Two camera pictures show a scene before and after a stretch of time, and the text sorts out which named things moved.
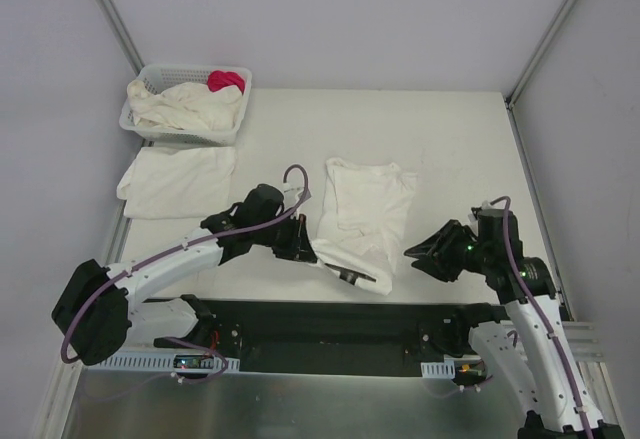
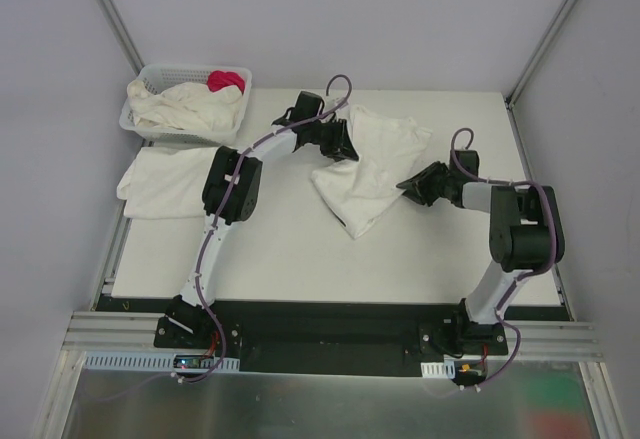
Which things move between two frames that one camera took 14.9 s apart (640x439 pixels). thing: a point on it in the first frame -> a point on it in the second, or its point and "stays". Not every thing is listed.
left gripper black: x=298 y=241 -> x=329 y=138
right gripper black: x=451 y=250 -> x=430 y=186
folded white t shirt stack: x=189 y=183 stays
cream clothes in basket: x=185 y=106 stays
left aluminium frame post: x=108 y=6 stays
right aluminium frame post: x=542 y=47 stays
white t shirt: x=362 y=220 -> x=356 y=191
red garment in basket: x=217 y=80 stays
